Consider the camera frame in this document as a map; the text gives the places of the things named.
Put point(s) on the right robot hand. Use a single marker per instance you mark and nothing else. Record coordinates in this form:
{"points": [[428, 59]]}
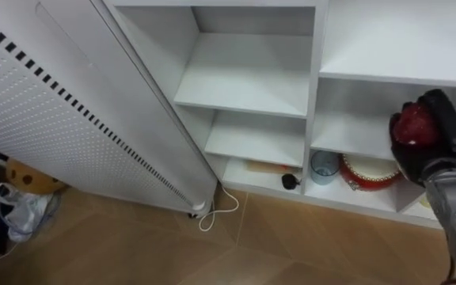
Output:
{"points": [[430, 158]]}

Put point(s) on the red apple soft toy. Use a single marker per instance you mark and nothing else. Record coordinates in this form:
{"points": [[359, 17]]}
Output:
{"points": [[415, 127]]}

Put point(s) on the red and white drum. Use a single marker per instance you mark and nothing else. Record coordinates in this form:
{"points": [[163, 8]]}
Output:
{"points": [[367, 173]]}

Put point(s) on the clear blue plastic cup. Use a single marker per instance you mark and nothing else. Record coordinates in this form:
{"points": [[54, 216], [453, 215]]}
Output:
{"points": [[324, 168]]}

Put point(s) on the small black round object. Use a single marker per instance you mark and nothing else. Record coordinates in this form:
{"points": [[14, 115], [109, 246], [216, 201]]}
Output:
{"points": [[289, 181]]}

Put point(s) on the white shelf unit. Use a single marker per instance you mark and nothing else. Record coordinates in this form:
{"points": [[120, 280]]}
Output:
{"points": [[259, 91]]}

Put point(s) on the white perforated panel appliance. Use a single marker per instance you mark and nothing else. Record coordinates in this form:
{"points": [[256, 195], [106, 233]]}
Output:
{"points": [[69, 103]]}

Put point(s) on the yellow spotted soft toy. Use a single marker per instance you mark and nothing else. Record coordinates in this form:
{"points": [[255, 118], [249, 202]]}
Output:
{"points": [[30, 179]]}

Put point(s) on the white plastic bag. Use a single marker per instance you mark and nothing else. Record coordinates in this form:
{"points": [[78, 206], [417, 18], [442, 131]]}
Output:
{"points": [[24, 213]]}

